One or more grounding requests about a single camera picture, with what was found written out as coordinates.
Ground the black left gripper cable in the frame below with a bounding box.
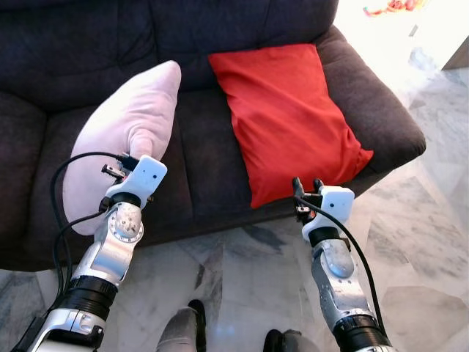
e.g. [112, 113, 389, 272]
[53, 210, 111, 294]

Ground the light brown wooden furniture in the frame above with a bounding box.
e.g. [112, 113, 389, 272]
[443, 37, 469, 70]

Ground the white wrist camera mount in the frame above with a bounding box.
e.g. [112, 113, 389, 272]
[319, 186, 356, 234]
[106, 154, 168, 208]

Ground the grey black robot leg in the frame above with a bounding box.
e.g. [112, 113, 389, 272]
[156, 299, 208, 352]
[262, 329, 321, 352]

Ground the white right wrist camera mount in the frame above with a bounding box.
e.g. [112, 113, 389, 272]
[319, 186, 356, 234]

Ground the red pillow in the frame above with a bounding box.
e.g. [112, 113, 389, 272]
[207, 43, 374, 210]

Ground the dark brown fabric sofa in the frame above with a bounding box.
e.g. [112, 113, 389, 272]
[0, 0, 427, 272]

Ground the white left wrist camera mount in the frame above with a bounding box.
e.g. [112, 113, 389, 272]
[106, 154, 168, 208]

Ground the grey black robot right leg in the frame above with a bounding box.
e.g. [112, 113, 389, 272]
[262, 329, 321, 352]

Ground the grey black robot left leg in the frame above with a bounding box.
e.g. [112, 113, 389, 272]
[156, 299, 208, 352]

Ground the pink cat face pillow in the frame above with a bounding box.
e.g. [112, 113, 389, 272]
[62, 60, 182, 235]

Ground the orange red floor item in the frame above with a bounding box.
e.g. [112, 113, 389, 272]
[363, 0, 429, 17]

